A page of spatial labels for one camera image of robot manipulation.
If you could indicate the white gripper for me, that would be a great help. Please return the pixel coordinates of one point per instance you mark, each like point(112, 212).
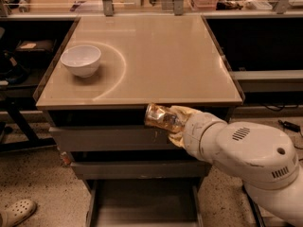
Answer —
point(193, 133)

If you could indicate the crushed orange soda can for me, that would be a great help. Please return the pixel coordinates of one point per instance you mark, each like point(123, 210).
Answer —
point(164, 118)

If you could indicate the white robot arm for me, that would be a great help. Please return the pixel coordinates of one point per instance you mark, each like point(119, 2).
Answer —
point(264, 158)

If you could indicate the grey middle drawer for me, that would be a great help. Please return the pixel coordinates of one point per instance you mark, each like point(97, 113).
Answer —
point(140, 169)

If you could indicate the grey top drawer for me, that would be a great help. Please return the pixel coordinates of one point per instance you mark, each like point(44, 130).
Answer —
point(110, 138)

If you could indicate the grey drawer cabinet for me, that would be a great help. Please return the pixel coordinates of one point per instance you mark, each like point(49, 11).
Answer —
point(169, 60)

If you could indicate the grey open bottom drawer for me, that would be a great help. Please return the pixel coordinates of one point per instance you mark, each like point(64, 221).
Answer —
point(144, 203)

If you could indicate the small red can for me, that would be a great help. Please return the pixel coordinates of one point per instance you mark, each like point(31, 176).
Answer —
point(65, 158)

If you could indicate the black power adapter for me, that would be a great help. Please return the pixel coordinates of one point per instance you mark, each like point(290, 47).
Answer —
point(289, 126)

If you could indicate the white ceramic bowl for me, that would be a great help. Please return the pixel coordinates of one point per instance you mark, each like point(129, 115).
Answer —
point(82, 60)

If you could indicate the black metal table leg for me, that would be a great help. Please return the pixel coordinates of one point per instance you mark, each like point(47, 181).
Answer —
point(33, 141)

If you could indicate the black case with label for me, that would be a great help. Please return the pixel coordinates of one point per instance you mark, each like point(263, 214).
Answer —
point(35, 49)

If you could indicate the black bag on shelf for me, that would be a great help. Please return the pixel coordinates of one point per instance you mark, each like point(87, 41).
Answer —
point(11, 70)

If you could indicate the white perforated clog shoe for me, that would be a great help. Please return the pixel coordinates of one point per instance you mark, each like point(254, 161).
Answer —
point(17, 213)

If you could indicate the black metal floor frame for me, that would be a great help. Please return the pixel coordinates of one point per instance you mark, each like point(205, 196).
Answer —
point(261, 216)

